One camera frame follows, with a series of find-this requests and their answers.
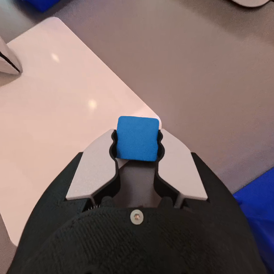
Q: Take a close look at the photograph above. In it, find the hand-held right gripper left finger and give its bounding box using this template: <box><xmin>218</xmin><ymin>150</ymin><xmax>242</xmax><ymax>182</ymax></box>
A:
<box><xmin>65</xmin><ymin>128</ymin><xmax>120</xmax><ymax>203</ymax></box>

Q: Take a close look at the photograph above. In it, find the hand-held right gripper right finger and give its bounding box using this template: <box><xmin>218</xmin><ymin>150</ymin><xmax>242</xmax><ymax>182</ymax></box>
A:
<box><xmin>154</xmin><ymin>128</ymin><xmax>208</xmax><ymax>208</ymax></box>

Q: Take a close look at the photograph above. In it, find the white whiteboard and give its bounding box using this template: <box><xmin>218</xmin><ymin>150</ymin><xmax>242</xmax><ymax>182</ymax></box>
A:
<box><xmin>0</xmin><ymin>17</ymin><xmax>162</xmax><ymax>246</ymax></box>

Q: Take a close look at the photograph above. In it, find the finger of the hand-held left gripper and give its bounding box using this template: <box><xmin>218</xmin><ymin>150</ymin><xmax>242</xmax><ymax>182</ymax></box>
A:
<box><xmin>0</xmin><ymin>36</ymin><xmax>23</xmax><ymax>72</ymax></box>
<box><xmin>0</xmin><ymin>55</ymin><xmax>21</xmax><ymax>76</ymax></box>

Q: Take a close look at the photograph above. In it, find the blue whiteboard eraser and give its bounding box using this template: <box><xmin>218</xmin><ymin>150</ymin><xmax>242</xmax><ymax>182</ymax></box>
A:
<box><xmin>116</xmin><ymin>116</ymin><xmax>160</xmax><ymax>162</ymax></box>

